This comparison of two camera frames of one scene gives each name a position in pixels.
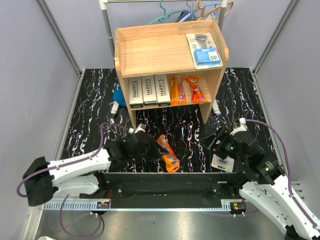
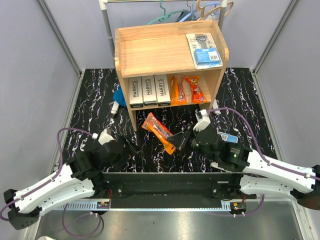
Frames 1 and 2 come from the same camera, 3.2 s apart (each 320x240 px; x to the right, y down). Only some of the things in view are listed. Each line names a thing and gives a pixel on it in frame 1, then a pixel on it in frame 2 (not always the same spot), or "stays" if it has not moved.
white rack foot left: x=115 y=107 stays
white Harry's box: x=163 y=95 stays
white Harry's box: x=136 y=96 stays
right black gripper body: x=226 y=145 -> x=193 y=142
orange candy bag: x=197 y=95 stays
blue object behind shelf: x=119 y=96 stays
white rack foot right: x=216 y=108 stays
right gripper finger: x=208 y=140 -> x=187 y=129
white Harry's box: x=149 y=93 stays
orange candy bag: x=172 y=162 -> x=152 y=124
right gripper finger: x=214 y=147 -> x=178 y=140
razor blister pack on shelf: x=203 y=50 stays
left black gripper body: x=150 y=150 -> x=125 y=157
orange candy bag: x=178 y=95 stays
